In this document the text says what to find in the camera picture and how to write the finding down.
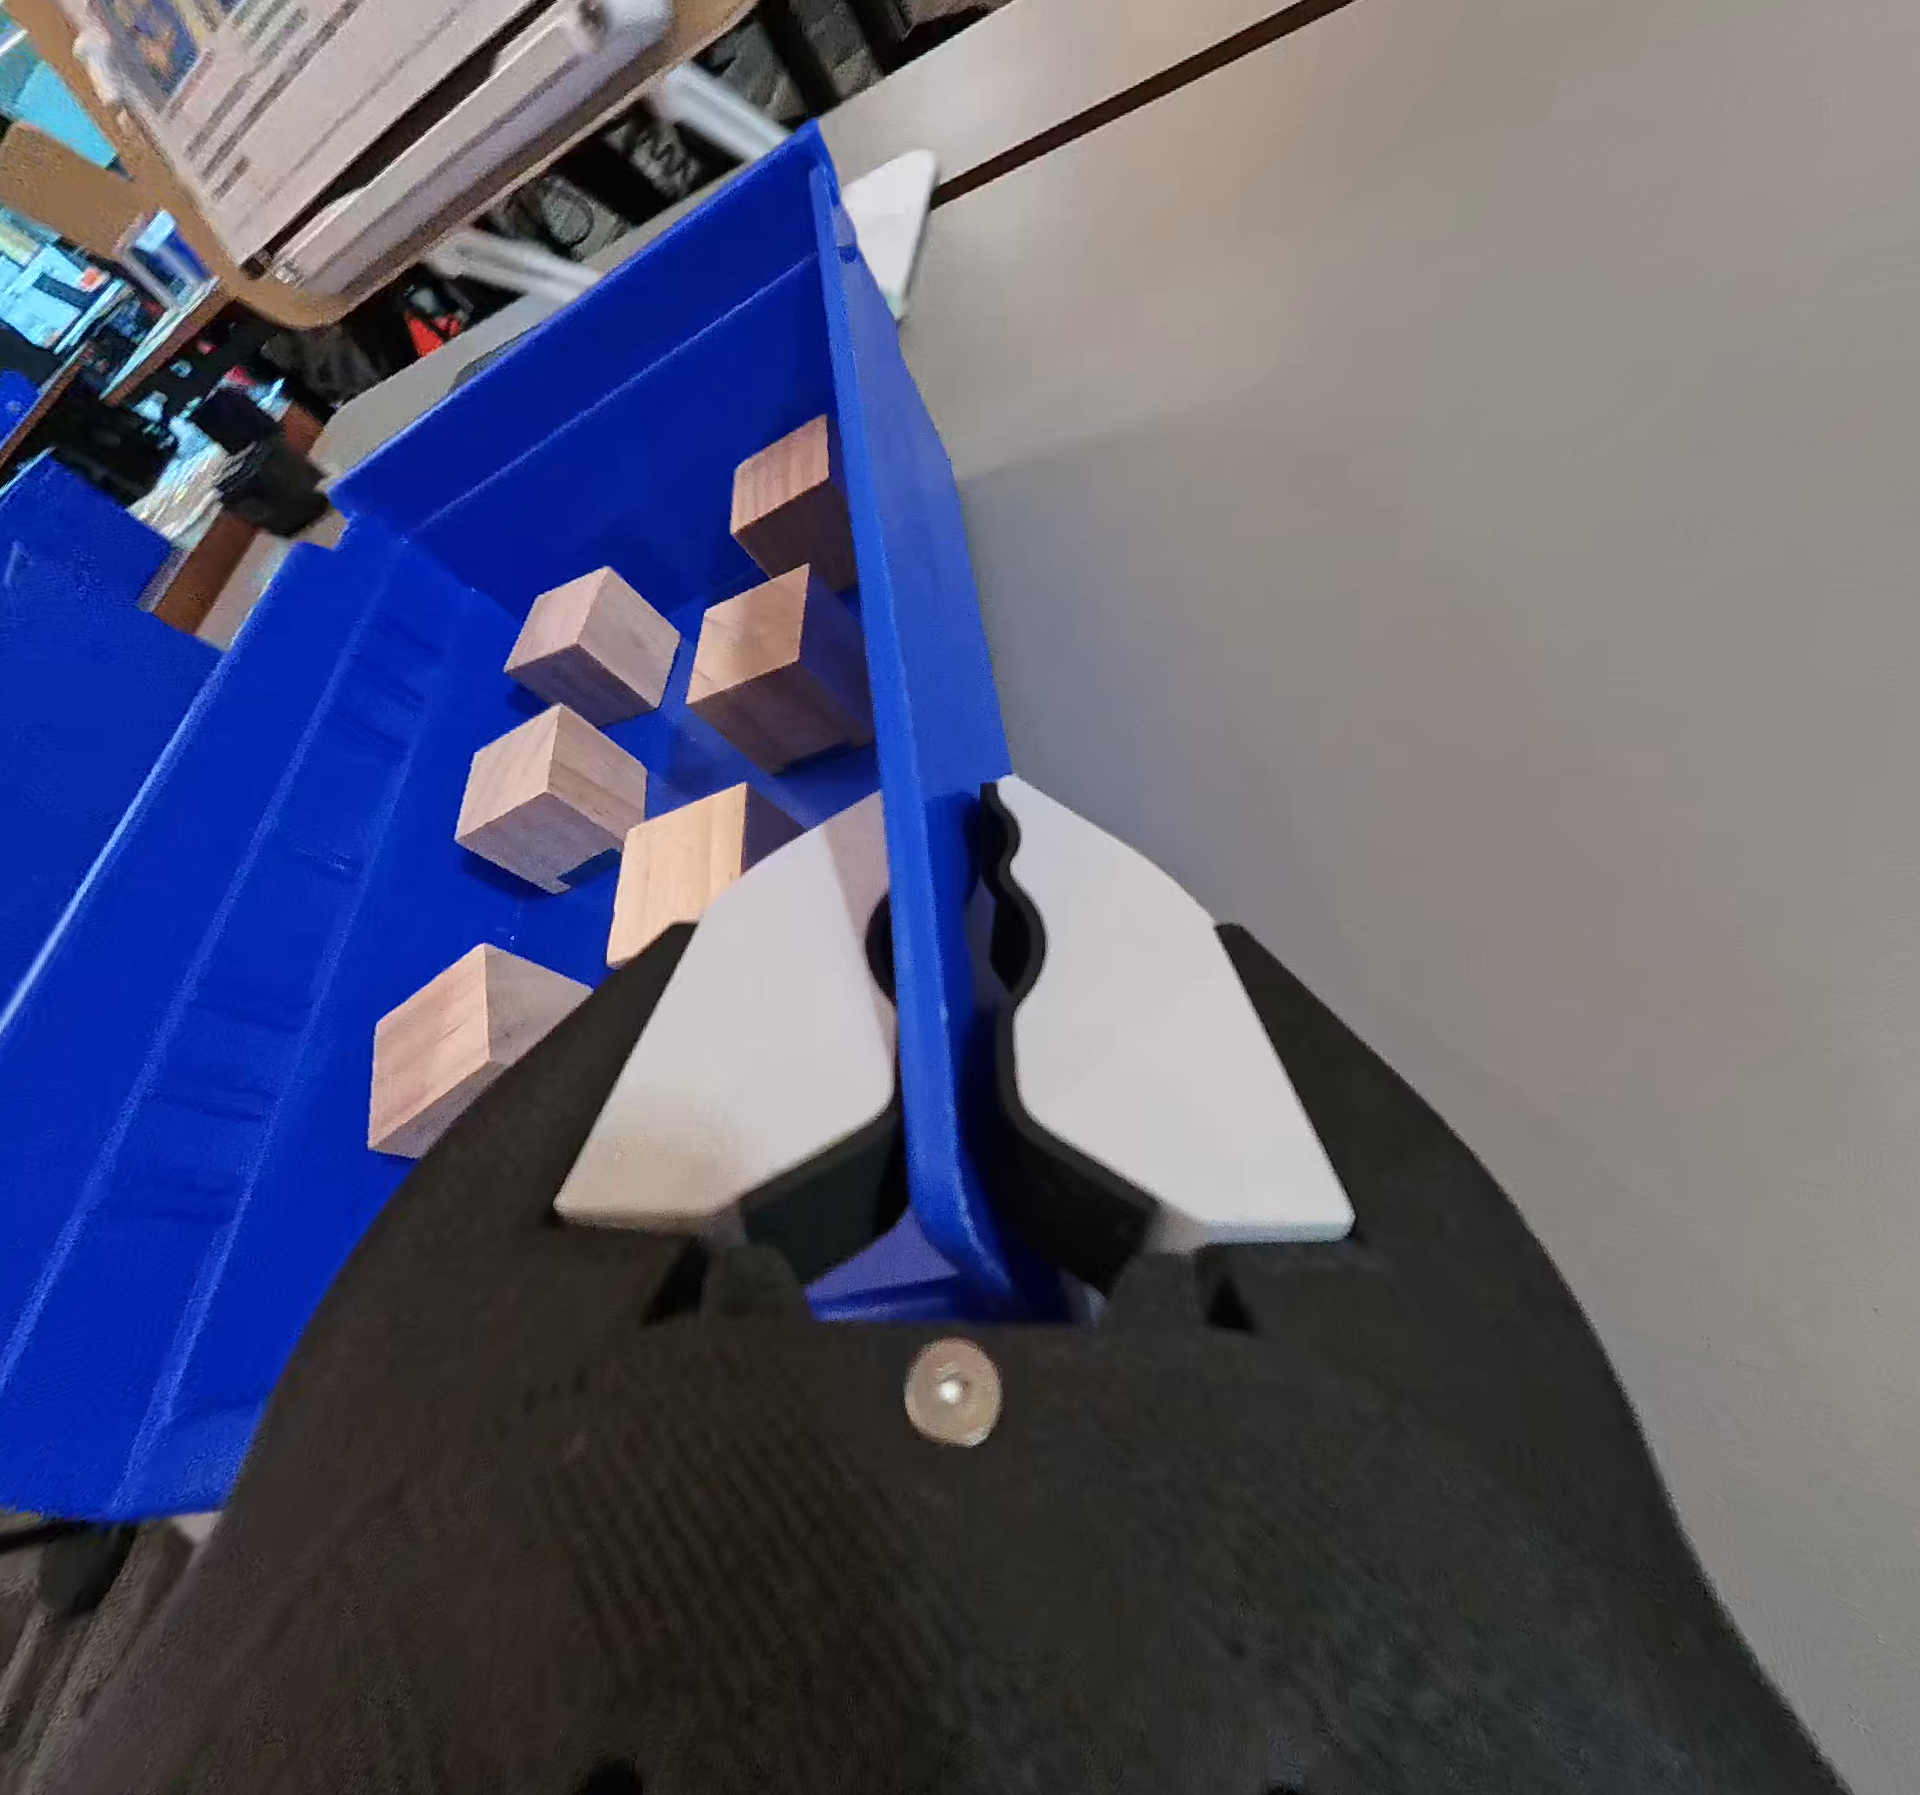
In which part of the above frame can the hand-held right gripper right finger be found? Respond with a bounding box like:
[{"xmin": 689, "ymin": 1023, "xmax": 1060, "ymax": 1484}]
[{"xmin": 978, "ymin": 772, "xmax": 1358, "ymax": 1256}]

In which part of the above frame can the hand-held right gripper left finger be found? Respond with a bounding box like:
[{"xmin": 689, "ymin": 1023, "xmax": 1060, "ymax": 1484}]
[{"xmin": 553, "ymin": 793, "xmax": 907, "ymax": 1249}]

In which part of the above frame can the group of wooden cubes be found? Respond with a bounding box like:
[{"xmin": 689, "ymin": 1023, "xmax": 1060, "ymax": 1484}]
[{"xmin": 368, "ymin": 416, "xmax": 877, "ymax": 1161}]

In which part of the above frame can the blue plastic bin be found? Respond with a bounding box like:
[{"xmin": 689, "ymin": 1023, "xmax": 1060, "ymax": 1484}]
[
  {"xmin": 0, "ymin": 453, "xmax": 227, "ymax": 992},
  {"xmin": 0, "ymin": 117, "xmax": 1112, "ymax": 1526}
]

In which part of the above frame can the grey desk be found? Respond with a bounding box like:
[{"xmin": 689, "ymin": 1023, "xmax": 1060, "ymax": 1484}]
[{"xmin": 196, "ymin": 0, "xmax": 1920, "ymax": 1795}]

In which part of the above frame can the wooden document stand white base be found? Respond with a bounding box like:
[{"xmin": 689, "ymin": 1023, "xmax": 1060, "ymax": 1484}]
[{"xmin": 0, "ymin": 0, "xmax": 943, "ymax": 326}]

